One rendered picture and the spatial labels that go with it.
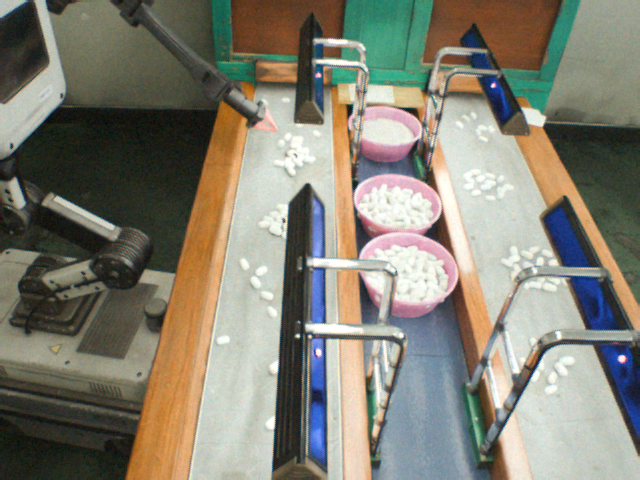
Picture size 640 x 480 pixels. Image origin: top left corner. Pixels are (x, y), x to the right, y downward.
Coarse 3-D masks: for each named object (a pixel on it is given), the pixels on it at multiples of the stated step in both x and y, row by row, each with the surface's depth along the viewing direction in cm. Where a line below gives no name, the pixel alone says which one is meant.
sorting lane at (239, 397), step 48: (288, 96) 223; (288, 144) 197; (240, 192) 176; (288, 192) 177; (240, 240) 160; (240, 288) 147; (336, 288) 149; (240, 336) 135; (240, 384) 126; (336, 384) 127; (240, 432) 117; (336, 432) 118
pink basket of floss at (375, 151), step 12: (372, 108) 215; (384, 108) 215; (396, 120) 216; (408, 120) 213; (420, 132) 203; (372, 144) 198; (384, 144) 196; (396, 144) 196; (408, 144) 199; (372, 156) 203; (384, 156) 202; (396, 156) 203
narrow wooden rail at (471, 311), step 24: (432, 120) 211; (432, 168) 188; (456, 216) 170; (456, 240) 162; (456, 264) 155; (456, 288) 153; (480, 288) 148; (456, 312) 152; (480, 312) 142; (480, 336) 136; (504, 384) 126; (504, 432) 117; (504, 456) 113
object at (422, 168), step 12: (444, 48) 175; (456, 48) 175; (468, 48) 175; (480, 48) 176; (432, 72) 180; (456, 72) 164; (468, 72) 164; (480, 72) 164; (492, 72) 164; (432, 84) 183; (444, 84) 166; (432, 96) 182; (444, 96) 169; (444, 108) 172; (432, 132) 178; (420, 144) 198; (432, 144) 180; (420, 156) 201; (432, 156) 183; (420, 168) 196; (420, 180) 191
